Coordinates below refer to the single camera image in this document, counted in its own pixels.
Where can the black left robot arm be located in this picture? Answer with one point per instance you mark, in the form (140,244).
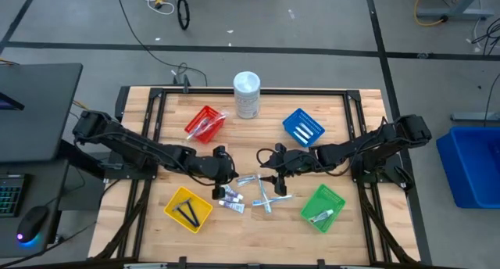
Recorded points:
(129,144)

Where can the black aluminium table frame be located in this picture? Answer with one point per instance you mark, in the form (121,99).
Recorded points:
(312,92)

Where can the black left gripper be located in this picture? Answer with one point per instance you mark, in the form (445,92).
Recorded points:
(218,169)

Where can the white wipes canister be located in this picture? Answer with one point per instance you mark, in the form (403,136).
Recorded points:
(247,93)

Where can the red plastic basket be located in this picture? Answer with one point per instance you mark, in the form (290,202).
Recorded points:
(195,120)

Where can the large blue storage bin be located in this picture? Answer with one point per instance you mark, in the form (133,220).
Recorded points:
(472,171)

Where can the black backlit keyboard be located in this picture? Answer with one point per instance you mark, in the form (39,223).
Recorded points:
(9,194)

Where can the black glowing computer mouse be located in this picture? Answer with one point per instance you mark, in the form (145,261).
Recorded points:
(31,224)

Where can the yellow plastic basket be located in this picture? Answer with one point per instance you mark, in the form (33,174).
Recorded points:
(172,210)

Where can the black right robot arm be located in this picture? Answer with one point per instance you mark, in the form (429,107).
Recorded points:
(371,145)

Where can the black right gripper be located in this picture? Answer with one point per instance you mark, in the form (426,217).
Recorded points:
(289,161)

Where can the toothbrush with blue striped grip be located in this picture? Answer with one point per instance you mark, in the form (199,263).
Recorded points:
(279,199)

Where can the green plastic basket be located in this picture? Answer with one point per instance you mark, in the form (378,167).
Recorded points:
(328,198)

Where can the blue plastic basket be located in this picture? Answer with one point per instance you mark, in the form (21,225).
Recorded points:
(291,122)

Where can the grey metal desk foot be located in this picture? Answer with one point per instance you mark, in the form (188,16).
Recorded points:
(476,116)
(453,13)

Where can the plain white toothbrush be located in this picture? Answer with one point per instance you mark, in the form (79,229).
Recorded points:
(261,185)

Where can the toothbrush with green bristles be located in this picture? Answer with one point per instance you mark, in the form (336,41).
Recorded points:
(268,206)

